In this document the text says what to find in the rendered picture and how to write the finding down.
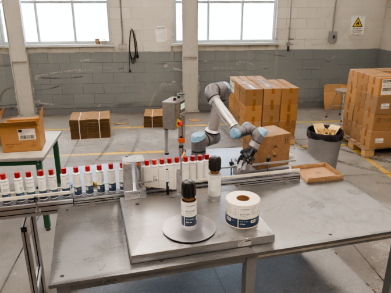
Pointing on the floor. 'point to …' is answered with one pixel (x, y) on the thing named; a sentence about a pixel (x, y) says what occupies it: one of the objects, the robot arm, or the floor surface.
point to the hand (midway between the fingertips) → (238, 169)
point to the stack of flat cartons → (90, 125)
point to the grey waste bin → (324, 150)
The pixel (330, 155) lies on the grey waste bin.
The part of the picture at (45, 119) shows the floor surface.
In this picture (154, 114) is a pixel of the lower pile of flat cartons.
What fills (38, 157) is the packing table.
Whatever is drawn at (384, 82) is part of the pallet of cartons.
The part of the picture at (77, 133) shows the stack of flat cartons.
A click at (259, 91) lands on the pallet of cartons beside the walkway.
